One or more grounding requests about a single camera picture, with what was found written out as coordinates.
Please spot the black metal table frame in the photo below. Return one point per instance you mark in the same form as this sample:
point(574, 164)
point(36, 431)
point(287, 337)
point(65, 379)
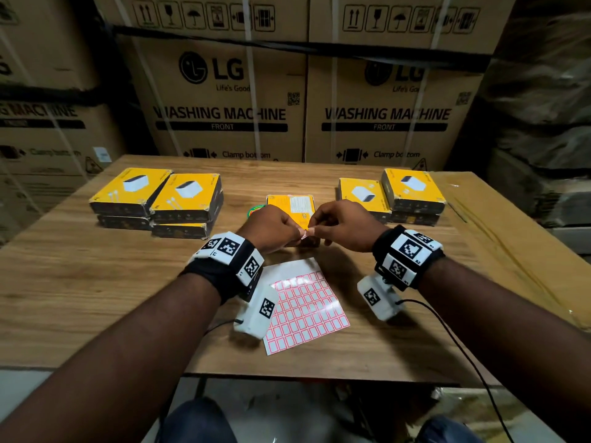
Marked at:
point(201, 387)

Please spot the person's leg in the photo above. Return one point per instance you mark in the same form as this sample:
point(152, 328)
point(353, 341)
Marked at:
point(450, 431)
point(198, 422)

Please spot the black stretch wrap band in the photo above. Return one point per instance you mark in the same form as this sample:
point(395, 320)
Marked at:
point(46, 95)
point(369, 51)

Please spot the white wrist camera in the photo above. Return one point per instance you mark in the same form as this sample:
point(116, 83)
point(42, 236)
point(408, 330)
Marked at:
point(256, 313)
point(378, 297)

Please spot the person's left forearm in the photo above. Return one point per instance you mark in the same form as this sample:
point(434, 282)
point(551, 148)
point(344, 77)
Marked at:
point(111, 364)

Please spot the group of yellow boxes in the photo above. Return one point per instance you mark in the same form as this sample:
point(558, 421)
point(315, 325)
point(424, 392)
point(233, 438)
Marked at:
point(184, 202)

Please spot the person's right forearm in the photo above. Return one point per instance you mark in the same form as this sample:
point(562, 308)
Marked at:
point(508, 327)

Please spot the plastic wrapped cardboard stack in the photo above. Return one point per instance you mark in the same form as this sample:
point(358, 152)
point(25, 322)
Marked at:
point(540, 110)

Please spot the flat brown cardboard sheet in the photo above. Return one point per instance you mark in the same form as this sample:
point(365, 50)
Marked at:
point(503, 230)

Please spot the sheet of red-bordered labels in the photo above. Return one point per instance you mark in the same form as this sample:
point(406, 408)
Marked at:
point(309, 318)

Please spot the round green red sticker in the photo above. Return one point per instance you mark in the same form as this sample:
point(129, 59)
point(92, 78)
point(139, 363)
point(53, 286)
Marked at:
point(253, 208)

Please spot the stack of large printed cartons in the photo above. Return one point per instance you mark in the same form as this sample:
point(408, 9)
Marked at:
point(217, 138)

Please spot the black wristband with marker tags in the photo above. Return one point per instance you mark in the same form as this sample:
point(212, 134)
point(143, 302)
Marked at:
point(212, 272)
point(406, 258)

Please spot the person's right hand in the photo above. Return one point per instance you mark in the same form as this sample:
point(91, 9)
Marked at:
point(353, 226)

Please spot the small white label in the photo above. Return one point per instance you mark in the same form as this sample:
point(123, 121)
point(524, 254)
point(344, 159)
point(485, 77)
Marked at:
point(307, 232)

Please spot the person's right leg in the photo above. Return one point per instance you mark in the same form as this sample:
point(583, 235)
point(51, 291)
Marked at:
point(450, 431)

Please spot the person's left hand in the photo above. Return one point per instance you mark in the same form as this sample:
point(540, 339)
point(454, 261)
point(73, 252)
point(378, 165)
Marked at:
point(270, 228)

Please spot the person's left leg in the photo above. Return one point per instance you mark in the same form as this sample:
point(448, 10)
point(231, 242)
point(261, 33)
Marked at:
point(198, 422)

